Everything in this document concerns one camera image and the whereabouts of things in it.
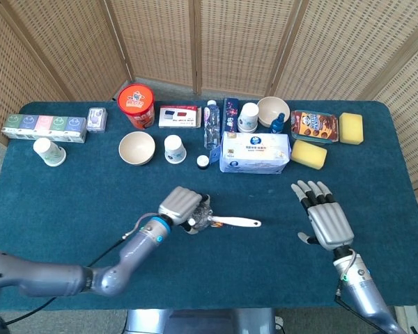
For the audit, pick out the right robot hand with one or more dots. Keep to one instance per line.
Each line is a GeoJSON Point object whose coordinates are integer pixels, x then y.
{"type": "Point", "coordinates": [329, 222]}

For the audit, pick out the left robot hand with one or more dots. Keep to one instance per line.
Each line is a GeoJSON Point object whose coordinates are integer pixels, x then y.
{"type": "Point", "coordinates": [177, 205]}

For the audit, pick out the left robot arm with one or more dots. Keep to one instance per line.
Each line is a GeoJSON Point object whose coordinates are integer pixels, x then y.
{"type": "Point", "coordinates": [55, 278]}

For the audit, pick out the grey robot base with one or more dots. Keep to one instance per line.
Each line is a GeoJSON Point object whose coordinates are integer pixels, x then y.
{"type": "Point", "coordinates": [195, 321]}

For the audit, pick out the small black jar white lid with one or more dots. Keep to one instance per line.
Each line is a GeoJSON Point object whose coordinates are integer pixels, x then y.
{"type": "Point", "coordinates": [202, 162]}

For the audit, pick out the paper cup blue flower print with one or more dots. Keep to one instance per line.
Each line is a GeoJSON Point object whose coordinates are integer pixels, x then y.
{"type": "Point", "coordinates": [175, 149]}

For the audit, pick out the blue plastic tag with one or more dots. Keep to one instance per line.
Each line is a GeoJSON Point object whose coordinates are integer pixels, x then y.
{"type": "Point", "coordinates": [215, 154]}

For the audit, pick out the beige bowl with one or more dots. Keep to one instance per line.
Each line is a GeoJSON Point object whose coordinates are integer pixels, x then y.
{"type": "Point", "coordinates": [137, 148]}
{"type": "Point", "coordinates": [271, 109]}

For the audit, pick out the yellow sponge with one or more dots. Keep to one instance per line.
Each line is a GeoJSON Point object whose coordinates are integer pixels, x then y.
{"type": "Point", "coordinates": [308, 154]}
{"type": "Point", "coordinates": [351, 128]}

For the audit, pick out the clear container teal rim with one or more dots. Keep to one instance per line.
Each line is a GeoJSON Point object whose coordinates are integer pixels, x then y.
{"type": "Point", "coordinates": [315, 142]}

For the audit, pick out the clear plastic water bottle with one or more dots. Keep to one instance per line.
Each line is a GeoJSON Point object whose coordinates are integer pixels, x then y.
{"type": "Point", "coordinates": [211, 125]}

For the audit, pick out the teal tablecloth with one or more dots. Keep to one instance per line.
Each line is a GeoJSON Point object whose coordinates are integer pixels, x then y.
{"type": "Point", "coordinates": [90, 208]}

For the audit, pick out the flat red white box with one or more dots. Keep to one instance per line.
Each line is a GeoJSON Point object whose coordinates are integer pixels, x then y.
{"type": "Point", "coordinates": [179, 116]}

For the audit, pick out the white blue wipes pack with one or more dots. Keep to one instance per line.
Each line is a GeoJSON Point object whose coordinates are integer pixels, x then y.
{"type": "Point", "coordinates": [254, 153]}

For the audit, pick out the brown cookie box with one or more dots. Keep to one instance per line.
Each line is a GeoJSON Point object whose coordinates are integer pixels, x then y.
{"type": "Point", "coordinates": [315, 126]}

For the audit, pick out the dark blue printed box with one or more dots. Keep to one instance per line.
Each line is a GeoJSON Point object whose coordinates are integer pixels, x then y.
{"type": "Point", "coordinates": [230, 115]}

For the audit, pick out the red instant noodle tub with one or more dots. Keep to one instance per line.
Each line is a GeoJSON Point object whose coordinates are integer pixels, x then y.
{"type": "Point", "coordinates": [136, 104]}

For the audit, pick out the blue spray bottle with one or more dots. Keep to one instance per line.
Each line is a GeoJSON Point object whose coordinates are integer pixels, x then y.
{"type": "Point", "coordinates": [278, 124]}

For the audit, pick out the stacked white paper cups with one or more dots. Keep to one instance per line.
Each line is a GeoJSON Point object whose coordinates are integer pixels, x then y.
{"type": "Point", "coordinates": [248, 118]}

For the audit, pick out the small purple clear box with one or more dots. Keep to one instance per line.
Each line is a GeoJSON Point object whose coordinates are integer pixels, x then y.
{"type": "Point", "coordinates": [96, 119]}

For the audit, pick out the paper cup green print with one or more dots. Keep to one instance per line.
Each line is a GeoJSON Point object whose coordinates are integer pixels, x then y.
{"type": "Point", "coordinates": [50, 153]}

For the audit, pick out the white green box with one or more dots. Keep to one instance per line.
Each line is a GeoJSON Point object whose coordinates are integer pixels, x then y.
{"type": "Point", "coordinates": [43, 127]}

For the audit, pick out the wicker folding screen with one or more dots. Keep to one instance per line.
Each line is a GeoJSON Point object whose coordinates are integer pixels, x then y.
{"type": "Point", "coordinates": [230, 41]}

